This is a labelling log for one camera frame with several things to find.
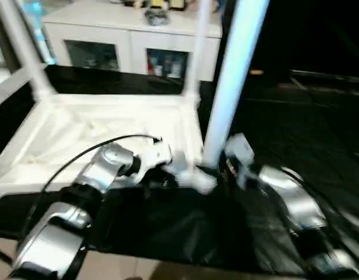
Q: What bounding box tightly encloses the white plastic table top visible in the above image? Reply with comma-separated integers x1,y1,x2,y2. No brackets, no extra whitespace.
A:
0,92,218,202

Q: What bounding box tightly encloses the black work mat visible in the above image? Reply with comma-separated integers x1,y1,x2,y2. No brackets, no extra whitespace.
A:
0,64,359,278

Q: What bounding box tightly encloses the black metal bar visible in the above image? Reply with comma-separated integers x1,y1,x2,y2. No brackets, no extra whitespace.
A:
290,70,359,86

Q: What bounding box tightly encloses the white glass-door cabinet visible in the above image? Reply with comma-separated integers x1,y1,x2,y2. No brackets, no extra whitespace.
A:
43,0,222,82

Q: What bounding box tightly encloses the crumpled silver object on cabinet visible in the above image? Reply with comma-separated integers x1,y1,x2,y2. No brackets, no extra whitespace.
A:
145,7,171,25

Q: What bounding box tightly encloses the dark grey curtain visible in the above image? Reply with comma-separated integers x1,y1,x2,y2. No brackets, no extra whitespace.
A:
0,0,23,71

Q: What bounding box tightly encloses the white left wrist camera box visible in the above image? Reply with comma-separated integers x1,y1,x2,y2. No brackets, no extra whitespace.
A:
130,140,173,181

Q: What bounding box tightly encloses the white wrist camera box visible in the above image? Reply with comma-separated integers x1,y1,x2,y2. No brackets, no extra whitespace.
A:
130,140,173,181
225,133,256,188

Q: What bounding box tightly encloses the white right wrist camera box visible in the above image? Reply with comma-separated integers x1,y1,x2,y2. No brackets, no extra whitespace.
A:
225,133,256,188

